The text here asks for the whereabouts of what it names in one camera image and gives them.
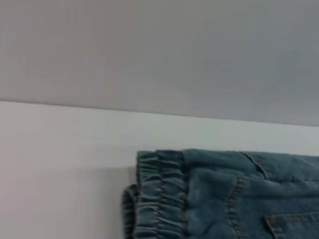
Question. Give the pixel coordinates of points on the blue denim shorts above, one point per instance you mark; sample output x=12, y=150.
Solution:
x=224, y=196

